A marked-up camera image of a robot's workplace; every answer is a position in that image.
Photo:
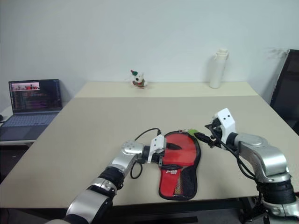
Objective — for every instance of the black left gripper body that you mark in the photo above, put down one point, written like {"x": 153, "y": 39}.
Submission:
{"x": 159, "y": 158}

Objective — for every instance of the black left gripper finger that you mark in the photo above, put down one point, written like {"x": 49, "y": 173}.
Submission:
{"x": 174, "y": 146}
{"x": 171, "y": 166}

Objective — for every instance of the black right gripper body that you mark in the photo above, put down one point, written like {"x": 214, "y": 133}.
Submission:
{"x": 216, "y": 133}

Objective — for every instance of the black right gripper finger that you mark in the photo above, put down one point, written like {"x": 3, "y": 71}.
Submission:
{"x": 203, "y": 137}
{"x": 209, "y": 126}

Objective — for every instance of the red table tennis paddle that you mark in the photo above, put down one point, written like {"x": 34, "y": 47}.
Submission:
{"x": 180, "y": 152}

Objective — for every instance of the green zipper pull tag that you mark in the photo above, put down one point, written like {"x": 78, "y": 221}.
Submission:
{"x": 192, "y": 132}

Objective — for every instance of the black mesh paddle case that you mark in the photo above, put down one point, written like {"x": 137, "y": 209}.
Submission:
{"x": 189, "y": 180}

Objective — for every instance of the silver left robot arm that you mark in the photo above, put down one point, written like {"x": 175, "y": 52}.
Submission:
{"x": 126, "y": 161}

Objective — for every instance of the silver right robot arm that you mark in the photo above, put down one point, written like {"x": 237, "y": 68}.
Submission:
{"x": 268, "y": 156}

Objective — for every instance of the white water bottle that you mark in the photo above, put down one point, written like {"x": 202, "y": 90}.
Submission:
{"x": 218, "y": 70}

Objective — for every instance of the white plush dog toy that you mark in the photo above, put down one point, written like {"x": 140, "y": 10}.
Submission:
{"x": 137, "y": 80}

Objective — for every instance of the black office chair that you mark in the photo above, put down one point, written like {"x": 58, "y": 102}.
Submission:
{"x": 287, "y": 93}

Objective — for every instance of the grey open laptop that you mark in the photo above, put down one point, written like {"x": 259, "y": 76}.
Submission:
{"x": 35, "y": 95}

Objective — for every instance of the black bag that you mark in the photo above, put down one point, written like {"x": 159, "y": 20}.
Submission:
{"x": 1, "y": 118}

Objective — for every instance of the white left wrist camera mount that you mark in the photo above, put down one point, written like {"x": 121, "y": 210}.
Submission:
{"x": 156, "y": 144}

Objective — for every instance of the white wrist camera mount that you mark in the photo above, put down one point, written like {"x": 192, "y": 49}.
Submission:
{"x": 156, "y": 144}
{"x": 227, "y": 121}

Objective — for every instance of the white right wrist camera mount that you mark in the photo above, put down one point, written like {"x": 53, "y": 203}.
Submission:
{"x": 227, "y": 121}

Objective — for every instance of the black table frame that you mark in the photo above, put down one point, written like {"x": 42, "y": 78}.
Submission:
{"x": 187, "y": 206}

